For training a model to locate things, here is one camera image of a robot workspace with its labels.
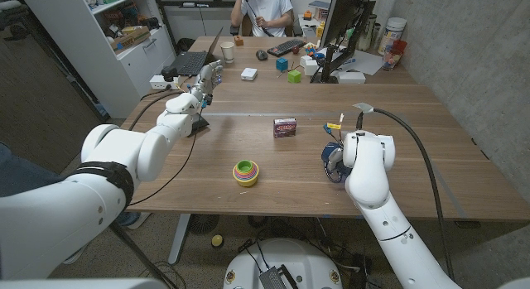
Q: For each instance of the grey finned electronics box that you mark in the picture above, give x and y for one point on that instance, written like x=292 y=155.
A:
x=272 y=279

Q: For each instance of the yellow ball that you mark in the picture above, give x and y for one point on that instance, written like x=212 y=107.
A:
x=217 y=241

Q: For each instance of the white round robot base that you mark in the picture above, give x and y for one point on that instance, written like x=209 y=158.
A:
x=306 y=260

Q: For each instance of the colourful toy pile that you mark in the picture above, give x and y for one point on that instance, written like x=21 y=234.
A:
x=312 y=51

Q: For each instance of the green cube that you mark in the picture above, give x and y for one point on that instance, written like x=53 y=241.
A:
x=294 y=76

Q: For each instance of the purple snack package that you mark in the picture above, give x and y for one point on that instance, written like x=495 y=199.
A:
x=285 y=128

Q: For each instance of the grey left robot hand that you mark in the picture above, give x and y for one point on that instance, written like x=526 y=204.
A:
x=205 y=83

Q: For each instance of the blue cube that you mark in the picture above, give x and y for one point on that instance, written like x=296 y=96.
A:
x=282 y=64

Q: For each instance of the black power adapter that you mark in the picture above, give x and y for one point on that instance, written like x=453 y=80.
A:
x=170 y=73

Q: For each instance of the yellow bottle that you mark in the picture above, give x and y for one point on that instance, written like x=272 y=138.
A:
x=320 y=30

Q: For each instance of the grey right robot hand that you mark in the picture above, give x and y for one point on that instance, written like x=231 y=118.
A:
x=336 y=157

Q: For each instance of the white power strip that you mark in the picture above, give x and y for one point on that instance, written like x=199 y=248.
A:
x=157 y=83

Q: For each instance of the red lidded clear cup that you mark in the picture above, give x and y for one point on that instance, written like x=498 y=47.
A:
x=391 y=57

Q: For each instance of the dark thermos bottle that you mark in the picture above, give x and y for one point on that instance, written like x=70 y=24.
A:
x=366 y=34

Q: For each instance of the cardboard box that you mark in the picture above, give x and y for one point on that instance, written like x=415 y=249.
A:
x=130 y=39

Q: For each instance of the dark blue mug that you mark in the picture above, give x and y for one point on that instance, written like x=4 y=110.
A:
x=339 y=175

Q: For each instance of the seated person in white shirt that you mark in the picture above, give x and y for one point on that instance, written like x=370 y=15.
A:
x=269 y=7

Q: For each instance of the white shelf cabinet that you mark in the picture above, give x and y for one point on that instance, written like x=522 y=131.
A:
x=103 y=73

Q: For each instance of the black laptop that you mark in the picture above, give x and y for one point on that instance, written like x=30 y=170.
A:
x=188 y=62

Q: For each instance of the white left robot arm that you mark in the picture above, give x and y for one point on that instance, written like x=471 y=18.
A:
x=116 y=152

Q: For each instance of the grey computer mouse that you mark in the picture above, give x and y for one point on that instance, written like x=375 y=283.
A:
x=261 y=55

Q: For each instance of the white table leg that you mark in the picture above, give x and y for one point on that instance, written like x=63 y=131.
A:
x=179 y=239

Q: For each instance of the black computer monitor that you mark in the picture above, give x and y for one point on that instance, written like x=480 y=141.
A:
x=343 y=13

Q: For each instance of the flat white box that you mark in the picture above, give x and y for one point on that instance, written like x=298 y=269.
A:
x=352 y=77

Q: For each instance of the black keyboard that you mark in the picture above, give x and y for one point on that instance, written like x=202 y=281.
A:
x=285 y=47

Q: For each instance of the brown wooden cube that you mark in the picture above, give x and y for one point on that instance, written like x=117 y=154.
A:
x=239 y=40

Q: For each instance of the white cube box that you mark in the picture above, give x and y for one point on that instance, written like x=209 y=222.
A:
x=310 y=68

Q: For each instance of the paper coffee cup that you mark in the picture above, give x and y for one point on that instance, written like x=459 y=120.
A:
x=227 y=53

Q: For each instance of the white paper sheets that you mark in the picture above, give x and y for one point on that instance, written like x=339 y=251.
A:
x=364 y=61

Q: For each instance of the small white flat device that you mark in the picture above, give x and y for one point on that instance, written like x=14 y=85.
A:
x=249 y=74

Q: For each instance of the black round floor fan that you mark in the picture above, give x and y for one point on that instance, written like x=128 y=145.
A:
x=203 y=223

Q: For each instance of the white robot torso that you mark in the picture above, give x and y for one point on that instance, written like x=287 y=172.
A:
x=83 y=284

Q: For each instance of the white plastic canister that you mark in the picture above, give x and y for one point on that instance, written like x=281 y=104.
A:
x=391 y=34

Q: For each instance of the rainbow stacking cups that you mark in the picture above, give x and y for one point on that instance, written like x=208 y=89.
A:
x=245 y=173

